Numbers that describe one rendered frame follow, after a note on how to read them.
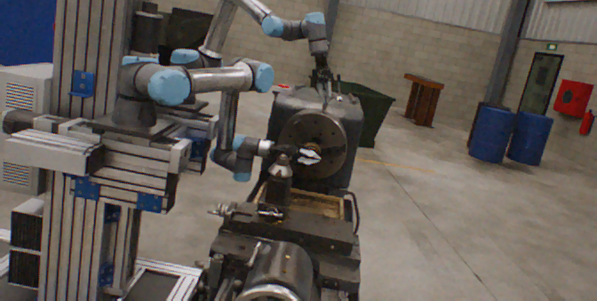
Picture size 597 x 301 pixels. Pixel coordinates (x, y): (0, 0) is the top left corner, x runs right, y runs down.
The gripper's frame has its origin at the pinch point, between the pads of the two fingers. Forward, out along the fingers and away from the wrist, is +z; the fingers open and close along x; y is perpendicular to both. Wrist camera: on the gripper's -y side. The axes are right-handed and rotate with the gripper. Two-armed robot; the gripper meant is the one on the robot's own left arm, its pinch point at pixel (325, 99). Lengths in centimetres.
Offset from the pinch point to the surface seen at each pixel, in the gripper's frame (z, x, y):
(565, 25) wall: 26, 526, -928
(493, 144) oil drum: 190, 243, -575
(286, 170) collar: 14, -13, 48
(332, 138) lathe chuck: 18.9, 0.3, -11.0
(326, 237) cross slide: 36, -3, 54
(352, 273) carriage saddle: 45, 4, 61
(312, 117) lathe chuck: 8.5, -7.5, -11.0
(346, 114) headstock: 12.1, 7.3, -27.6
